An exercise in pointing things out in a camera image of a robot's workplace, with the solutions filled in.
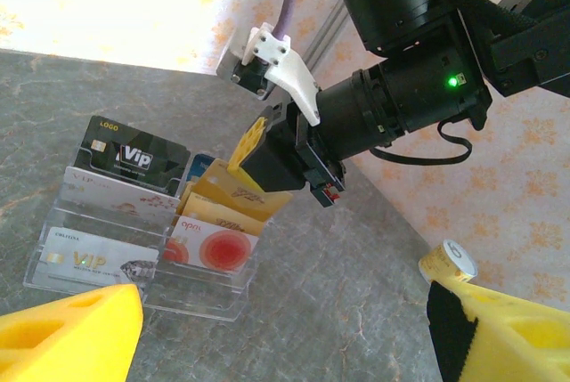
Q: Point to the blue card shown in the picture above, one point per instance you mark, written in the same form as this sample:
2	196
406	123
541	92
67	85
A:
196	168

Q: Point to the white card with red circle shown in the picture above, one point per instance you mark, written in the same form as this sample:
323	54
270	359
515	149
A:
222	248

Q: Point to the silver VIP card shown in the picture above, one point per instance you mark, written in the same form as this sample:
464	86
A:
89	262

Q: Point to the white floral card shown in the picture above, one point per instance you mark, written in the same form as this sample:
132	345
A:
111	195

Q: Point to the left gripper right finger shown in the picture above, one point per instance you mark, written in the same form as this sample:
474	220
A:
525	346

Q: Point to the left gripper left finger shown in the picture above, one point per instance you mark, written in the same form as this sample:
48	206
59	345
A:
67	337

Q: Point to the black VIP card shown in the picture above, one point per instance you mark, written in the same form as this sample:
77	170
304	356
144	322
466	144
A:
133	150

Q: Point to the clear acrylic card stand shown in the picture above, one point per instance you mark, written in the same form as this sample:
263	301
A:
196	297

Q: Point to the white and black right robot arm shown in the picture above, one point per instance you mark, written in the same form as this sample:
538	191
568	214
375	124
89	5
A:
530	43

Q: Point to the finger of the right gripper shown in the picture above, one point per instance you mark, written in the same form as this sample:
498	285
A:
276	164

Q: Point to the aluminium frame post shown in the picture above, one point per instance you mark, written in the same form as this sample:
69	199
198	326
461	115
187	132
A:
325	39

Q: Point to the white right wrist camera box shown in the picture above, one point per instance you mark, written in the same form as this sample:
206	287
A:
276	50

